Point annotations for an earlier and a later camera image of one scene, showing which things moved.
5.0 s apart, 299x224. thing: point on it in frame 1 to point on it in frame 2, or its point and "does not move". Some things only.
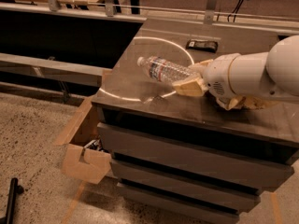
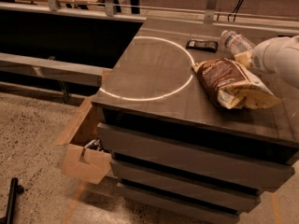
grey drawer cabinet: (184, 153) does not move
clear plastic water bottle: (166, 71) to (236, 43)
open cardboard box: (83, 154) does not move
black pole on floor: (14, 189) does not move
